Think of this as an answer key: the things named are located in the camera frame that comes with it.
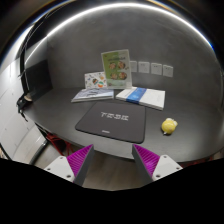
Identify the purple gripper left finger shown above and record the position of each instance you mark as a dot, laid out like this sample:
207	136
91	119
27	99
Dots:
74	167

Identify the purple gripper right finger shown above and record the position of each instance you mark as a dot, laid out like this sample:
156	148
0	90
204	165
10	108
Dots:
151	166

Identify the yellow computer mouse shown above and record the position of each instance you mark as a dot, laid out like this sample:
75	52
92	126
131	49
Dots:
169	126

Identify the black mouse pad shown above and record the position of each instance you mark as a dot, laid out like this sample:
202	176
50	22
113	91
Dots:
124	122

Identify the white book with blue band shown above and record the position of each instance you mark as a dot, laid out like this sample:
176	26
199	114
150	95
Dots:
142	96

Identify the grey magazine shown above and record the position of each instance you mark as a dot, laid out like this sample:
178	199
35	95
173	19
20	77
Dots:
93	94

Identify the small illustrated card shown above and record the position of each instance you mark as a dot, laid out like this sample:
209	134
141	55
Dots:
95	80

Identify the green standing menu card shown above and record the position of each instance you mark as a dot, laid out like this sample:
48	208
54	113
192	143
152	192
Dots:
117	69

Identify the red chair frame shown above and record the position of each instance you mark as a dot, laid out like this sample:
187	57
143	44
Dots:
63	147

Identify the white wall socket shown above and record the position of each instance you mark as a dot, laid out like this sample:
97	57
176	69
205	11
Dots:
143	67
133	65
156	68
168	71

